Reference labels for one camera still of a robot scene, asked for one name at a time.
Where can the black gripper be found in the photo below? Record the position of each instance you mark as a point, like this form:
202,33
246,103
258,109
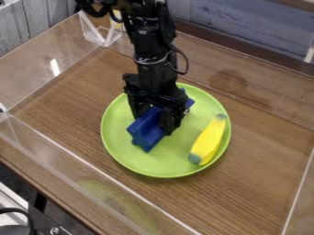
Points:
155,78

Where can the blue plastic block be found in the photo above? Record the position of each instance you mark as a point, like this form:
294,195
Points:
144,130

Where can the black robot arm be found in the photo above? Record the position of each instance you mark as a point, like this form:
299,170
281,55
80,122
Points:
151,30

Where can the green round plate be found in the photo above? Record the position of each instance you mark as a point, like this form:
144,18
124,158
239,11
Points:
166,161

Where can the yellow toy banana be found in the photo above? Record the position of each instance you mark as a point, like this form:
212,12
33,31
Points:
206,144

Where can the clear acrylic enclosure wall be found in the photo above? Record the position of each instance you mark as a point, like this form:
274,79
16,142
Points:
57,82

